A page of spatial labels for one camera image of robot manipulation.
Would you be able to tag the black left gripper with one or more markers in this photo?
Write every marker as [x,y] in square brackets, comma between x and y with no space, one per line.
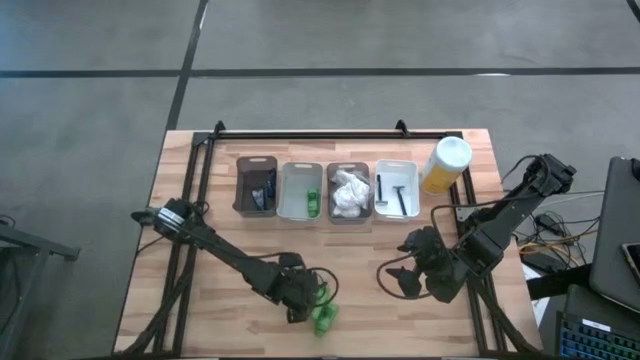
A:
[295,285]

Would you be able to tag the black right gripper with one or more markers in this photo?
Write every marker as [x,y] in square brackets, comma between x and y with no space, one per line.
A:
[440,270]

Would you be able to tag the black disposable razor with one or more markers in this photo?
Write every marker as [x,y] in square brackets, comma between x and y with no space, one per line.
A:
[401,200]

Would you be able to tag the clear bag of white cotton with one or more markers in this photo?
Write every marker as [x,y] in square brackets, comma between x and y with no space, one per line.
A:
[347,178]
[350,202]

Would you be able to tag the dark tube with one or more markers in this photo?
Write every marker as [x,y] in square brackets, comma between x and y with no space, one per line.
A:
[259,199]
[272,182]

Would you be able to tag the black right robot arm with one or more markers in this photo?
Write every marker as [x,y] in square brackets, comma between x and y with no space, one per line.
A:
[500,215]

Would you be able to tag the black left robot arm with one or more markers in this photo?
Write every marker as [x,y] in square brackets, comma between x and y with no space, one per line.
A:
[225,255]

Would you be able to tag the white plastic bin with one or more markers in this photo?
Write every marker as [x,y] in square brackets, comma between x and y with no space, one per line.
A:
[412,175]

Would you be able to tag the taupe plastic bin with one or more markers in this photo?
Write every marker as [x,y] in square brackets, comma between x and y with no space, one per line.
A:
[331,215]

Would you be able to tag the white canister with yellow label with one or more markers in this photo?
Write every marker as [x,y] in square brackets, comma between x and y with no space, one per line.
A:
[445,165]

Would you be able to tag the light grey plastic bin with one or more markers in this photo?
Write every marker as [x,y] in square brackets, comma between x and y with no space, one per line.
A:
[295,192]

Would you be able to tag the dark plastic bin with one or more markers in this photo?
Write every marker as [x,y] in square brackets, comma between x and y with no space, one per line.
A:
[245,190]

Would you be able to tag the black power brick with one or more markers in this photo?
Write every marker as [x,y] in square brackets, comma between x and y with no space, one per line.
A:
[549,223]

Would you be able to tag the black flat bar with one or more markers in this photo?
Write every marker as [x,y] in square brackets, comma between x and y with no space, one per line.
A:
[555,282]

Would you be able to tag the backlit keyboard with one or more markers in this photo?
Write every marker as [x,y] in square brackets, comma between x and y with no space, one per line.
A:
[590,345]

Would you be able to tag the grey laptop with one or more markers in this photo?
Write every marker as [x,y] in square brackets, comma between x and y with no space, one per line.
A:
[615,225]

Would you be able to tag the smartphone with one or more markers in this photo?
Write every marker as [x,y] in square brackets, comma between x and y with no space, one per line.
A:
[634,262]

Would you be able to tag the black metal side stand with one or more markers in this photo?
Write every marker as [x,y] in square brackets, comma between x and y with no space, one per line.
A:
[35,245]

